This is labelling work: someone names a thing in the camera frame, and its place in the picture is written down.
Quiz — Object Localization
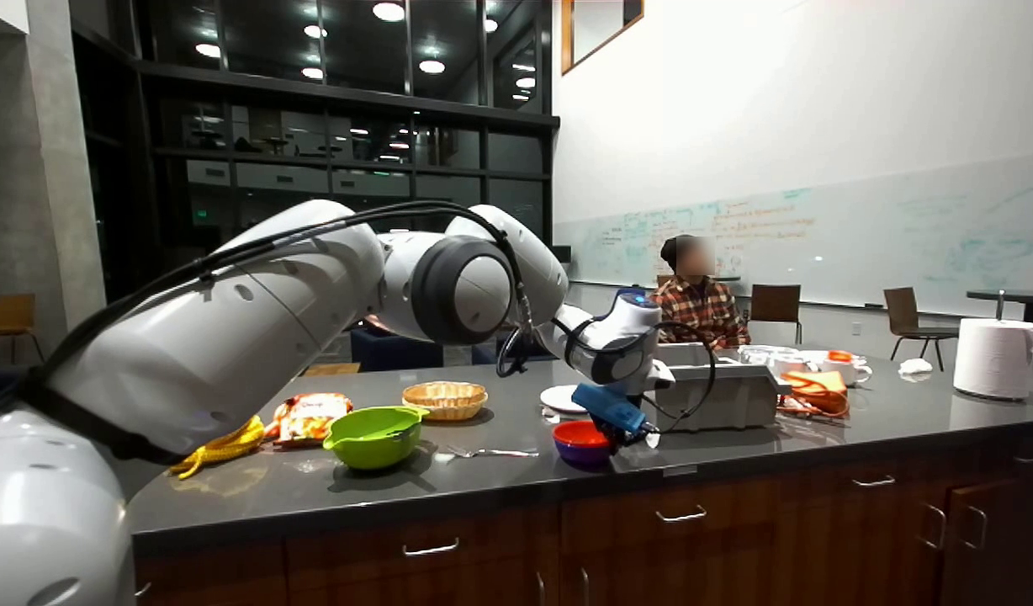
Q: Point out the dark blue armchair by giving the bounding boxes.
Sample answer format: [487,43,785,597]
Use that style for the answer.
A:
[349,315,443,373]

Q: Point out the white plastic bag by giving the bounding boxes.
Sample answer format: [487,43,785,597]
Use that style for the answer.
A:
[737,340,879,391]

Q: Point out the black high table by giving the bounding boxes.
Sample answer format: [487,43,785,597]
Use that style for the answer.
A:
[967,286,1033,327]

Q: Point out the green plastic bowl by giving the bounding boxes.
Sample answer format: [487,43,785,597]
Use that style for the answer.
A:
[323,401,429,475]

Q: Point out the white paper towel roll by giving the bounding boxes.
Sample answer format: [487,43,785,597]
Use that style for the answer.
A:
[950,315,1033,405]

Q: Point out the woven wicker basket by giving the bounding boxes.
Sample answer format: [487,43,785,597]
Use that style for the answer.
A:
[398,376,492,428]

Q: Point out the gray plastic bin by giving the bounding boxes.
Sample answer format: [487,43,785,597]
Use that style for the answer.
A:
[645,340,785,437]

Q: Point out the wood framed window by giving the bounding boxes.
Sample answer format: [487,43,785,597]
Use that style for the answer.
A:
[557,0,649,76]

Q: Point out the yellow knitted cloth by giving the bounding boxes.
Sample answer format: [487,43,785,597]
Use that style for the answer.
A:
[169,415,274,483]

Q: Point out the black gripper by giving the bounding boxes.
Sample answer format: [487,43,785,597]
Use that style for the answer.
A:
[615,381,663,451]

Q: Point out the orange snack bag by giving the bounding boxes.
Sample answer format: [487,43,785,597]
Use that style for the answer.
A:
[268,391,355,451]

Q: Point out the wooden counter cabinet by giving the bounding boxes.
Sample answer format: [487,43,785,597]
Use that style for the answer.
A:
[126,424,1033,606]

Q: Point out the purple and red bowl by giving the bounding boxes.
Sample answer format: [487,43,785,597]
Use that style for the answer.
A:
[551,417,620,475]

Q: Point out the brown chair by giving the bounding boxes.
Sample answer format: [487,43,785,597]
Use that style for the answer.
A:
[880,286,963,373]
[748,281,804,347]

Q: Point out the seated person plaid shirt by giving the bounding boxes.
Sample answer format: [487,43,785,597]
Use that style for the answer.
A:
[649,231,753,354]

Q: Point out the bagged bread loaf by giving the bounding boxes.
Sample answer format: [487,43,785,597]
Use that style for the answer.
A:
[776,365,851,424]

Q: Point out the low wooden table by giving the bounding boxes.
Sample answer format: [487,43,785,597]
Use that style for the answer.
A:
[299,358,364,381]

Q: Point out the wooden chair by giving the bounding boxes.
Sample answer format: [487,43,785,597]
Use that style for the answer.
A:
[0,293,36,364]

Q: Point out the wall whiteboard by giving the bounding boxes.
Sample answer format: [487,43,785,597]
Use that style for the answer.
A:
[563,160,1033,313]

